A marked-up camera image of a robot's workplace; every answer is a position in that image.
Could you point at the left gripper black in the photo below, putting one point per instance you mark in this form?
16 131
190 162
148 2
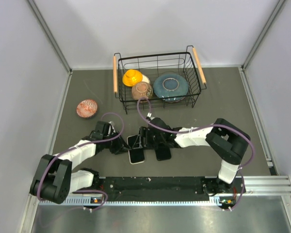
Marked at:
121 146

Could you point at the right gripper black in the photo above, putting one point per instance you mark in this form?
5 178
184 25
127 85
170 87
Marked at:
144 132

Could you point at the black smartphone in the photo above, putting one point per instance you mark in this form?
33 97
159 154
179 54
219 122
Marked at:
137 156

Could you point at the blue smartphone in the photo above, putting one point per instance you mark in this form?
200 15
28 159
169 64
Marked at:
163 153

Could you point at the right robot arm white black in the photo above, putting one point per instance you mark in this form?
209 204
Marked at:
228 141

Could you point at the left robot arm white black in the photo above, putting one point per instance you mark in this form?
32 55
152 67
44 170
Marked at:
54 178

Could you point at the red patterned bowl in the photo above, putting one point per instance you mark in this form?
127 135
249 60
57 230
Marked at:
87 108

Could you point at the brown ceramic bowl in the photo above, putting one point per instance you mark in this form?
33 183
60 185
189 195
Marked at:
142 90

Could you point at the white bowl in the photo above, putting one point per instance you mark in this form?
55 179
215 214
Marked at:
145 79

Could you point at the yellow bowl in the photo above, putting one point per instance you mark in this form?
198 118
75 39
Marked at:
132 77

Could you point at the blue ceramic plate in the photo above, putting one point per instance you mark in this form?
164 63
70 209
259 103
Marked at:
171 87

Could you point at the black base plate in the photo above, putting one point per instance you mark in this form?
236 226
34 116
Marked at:
200 185

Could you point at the black wire dish basket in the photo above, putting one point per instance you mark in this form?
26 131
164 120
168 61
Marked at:
185 63

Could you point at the slotted cable duct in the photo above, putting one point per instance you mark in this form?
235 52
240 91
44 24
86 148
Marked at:
90 201

